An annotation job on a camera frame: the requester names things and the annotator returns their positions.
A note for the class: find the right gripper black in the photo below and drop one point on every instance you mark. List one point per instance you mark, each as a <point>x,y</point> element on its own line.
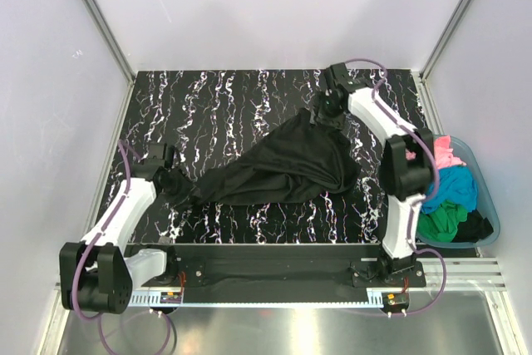
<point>326,118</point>

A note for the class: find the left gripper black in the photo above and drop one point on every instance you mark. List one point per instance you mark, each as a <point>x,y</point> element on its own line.
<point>179,188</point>

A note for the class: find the black t shirt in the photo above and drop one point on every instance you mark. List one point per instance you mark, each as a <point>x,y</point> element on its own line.
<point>476,227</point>
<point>294,163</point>

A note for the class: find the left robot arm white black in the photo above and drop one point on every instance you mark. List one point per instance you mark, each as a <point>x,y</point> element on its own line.
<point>96,275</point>

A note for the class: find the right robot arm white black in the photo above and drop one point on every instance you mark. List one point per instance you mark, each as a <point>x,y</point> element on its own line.
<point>408,172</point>

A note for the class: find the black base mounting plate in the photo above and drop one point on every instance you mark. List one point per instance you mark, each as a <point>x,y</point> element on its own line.
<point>278,268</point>

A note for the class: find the pink t shirt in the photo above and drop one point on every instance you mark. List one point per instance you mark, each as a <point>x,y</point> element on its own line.
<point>443,155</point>

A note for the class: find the blue t shirt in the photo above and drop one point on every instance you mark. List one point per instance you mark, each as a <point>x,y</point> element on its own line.
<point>457,185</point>

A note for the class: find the green t shirt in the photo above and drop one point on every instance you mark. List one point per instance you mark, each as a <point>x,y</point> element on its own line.
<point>441,225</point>

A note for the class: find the teal plastic laundry basket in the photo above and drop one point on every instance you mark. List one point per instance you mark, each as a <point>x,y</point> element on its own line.
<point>484,203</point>

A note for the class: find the black t shirt in basket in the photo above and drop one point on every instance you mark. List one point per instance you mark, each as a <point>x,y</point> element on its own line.
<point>476,227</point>

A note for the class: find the right aluminium frame post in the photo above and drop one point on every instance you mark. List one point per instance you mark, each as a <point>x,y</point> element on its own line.
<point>449,31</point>

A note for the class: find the aluminium frame post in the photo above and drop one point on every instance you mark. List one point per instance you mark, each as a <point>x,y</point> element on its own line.
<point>109,39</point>
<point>449,31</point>

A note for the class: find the white slotted cable duct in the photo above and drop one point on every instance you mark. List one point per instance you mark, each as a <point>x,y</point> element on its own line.
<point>193,299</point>

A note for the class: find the left aluminium frame post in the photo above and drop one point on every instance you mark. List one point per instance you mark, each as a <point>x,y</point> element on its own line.
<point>109,39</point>

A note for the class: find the aluminium rail profile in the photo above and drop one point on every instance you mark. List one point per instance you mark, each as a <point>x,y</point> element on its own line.
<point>467,274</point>

